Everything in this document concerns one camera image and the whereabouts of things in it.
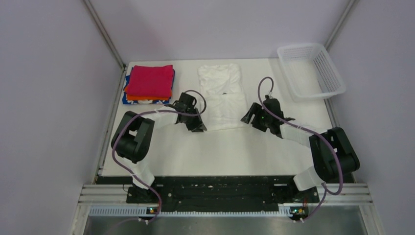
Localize white plastic basket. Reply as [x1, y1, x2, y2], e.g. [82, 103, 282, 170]
[277, 43, 346, 102]

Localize grey slotted cable duct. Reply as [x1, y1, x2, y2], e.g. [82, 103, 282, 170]
[89, 205, 309, 218]

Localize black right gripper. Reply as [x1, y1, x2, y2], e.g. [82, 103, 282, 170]
[241, 102, 272, 132]

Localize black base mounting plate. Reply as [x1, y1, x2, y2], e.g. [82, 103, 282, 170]
[96, 175, 322, 214]

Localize aluminium frame rail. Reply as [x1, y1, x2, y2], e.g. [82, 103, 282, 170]
[70, 183, 384, 235]

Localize white printed t-shirt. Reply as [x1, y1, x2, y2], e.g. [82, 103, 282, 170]
[197, 64, 248, 132]

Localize folded blue patterned t-shirt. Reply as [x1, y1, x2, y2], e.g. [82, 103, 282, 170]
[121, 74, 175, 105]

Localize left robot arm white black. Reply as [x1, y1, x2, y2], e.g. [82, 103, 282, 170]
[111, 91, 207, 204]

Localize folded pink t-shirt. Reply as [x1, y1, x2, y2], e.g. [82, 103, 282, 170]
[126, 65, 175, 98]

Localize folded orange t-shirt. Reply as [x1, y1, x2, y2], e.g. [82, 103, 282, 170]
[126, 93, 173, 100]

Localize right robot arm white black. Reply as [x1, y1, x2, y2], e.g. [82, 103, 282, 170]
[241, 97, 360, 202]

